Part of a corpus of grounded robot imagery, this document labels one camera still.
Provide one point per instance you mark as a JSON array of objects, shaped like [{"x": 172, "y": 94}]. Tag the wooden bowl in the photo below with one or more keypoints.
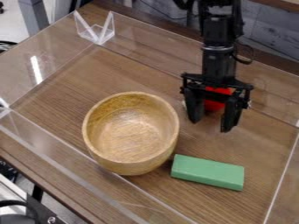
[{"x": 129, "y": 131}]

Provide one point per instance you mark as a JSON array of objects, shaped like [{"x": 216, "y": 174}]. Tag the black metal bracket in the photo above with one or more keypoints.
[{"x": 46, "y": 216}]

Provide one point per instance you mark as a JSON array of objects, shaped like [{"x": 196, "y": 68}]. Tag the green rectangular block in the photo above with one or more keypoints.
[{"x": 208, "y": 172}]

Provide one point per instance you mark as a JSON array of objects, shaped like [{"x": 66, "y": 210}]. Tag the red plush strawberry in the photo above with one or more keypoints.
[{"x": 212, "y": 106}]

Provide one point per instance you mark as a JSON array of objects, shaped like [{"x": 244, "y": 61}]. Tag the clear acrylic tray enclosure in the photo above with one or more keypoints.
[{"x": 94, "y": 54}]

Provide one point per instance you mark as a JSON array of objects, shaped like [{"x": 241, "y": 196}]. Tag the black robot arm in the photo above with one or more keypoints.
[{"x": 220, "y": 29}]

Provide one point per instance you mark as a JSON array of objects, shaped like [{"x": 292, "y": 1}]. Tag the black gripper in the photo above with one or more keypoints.
[{"x": 231, "y": 93}]

